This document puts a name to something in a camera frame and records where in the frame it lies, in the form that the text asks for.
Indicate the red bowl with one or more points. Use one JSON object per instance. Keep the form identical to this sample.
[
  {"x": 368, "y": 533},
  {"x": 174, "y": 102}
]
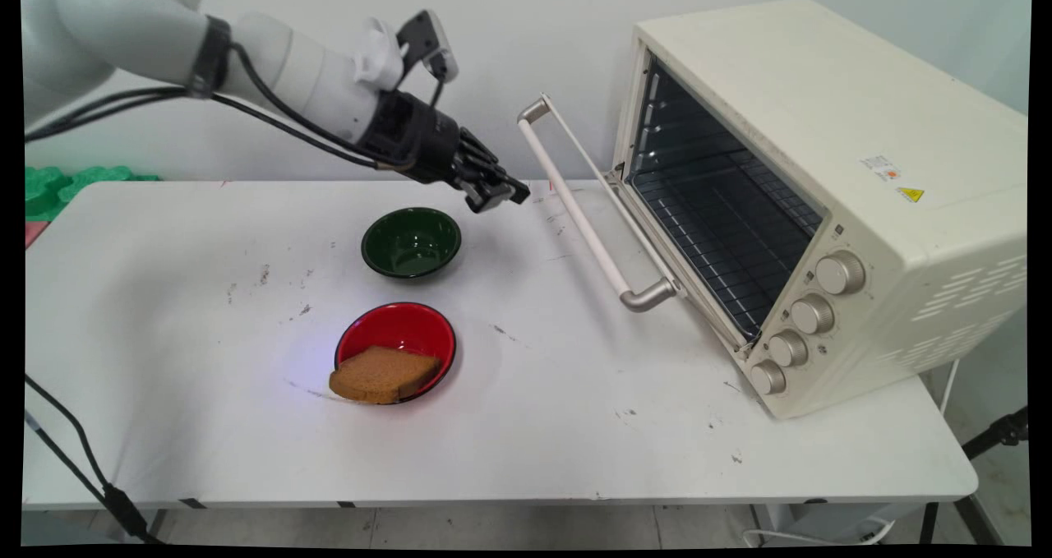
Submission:
[{"x": 403, "y": 332}]

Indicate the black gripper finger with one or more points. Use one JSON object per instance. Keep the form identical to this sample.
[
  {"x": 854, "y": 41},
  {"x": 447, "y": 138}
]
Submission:
[
  {"x": 503, "y": 178},
  {"x": 486, "y": 198}
]

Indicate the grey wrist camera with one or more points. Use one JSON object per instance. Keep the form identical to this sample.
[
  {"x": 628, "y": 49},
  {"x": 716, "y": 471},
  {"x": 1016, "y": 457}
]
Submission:
[{"x": 427, "y": 42}]

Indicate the black table leg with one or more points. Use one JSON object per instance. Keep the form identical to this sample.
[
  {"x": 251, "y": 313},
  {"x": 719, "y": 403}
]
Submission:
[{"x": 158, "y": 518}]

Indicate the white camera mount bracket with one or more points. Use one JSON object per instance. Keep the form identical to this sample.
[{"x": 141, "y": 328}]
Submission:
[{"x": 378, "y": 55}]

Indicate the cream toaster oven body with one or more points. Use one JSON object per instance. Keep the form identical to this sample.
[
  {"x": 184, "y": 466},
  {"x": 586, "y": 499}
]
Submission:
[{"x": 888, "y": 131}]

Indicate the green foam mat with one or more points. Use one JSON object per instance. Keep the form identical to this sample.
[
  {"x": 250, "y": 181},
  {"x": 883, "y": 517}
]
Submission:
[{"x": 49, "y": 192}]

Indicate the white label sticker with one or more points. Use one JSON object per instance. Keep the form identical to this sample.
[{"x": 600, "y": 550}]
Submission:
[{"x": 881, "y": 167}]

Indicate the large metallic oven knob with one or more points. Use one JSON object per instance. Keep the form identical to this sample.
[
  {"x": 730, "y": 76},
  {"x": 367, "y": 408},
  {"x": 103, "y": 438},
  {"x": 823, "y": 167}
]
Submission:
[{"x": 842, "y": 273}]

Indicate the green bowl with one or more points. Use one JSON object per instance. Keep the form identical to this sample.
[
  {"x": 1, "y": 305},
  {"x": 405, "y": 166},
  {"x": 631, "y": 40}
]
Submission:
[{"x": 411, "y": 242}]

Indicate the black tripod stand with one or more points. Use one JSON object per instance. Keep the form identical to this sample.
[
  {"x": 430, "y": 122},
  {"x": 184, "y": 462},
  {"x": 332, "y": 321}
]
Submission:
[{"x": 990, "y": 435}]

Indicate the pink foam mat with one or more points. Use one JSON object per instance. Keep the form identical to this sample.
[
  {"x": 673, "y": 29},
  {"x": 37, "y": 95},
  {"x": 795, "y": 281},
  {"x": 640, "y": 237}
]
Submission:
[{"x": 34, "y": 232}]

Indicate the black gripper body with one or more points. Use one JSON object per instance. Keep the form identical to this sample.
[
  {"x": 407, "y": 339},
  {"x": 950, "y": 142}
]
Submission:
[{"x": 415, "y": 140}]

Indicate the brown bread slice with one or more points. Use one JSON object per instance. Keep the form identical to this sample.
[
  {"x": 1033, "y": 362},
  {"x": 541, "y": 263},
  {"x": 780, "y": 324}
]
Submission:
[{"x": 380, "y": 375}]

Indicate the yellow warning triangle sticker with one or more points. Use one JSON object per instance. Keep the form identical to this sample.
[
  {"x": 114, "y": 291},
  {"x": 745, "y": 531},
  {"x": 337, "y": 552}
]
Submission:
[{"x": 911, "y": 194}]

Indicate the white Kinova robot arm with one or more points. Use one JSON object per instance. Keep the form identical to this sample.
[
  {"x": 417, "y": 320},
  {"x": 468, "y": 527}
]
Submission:
[{"x": 131, "y": 32}]

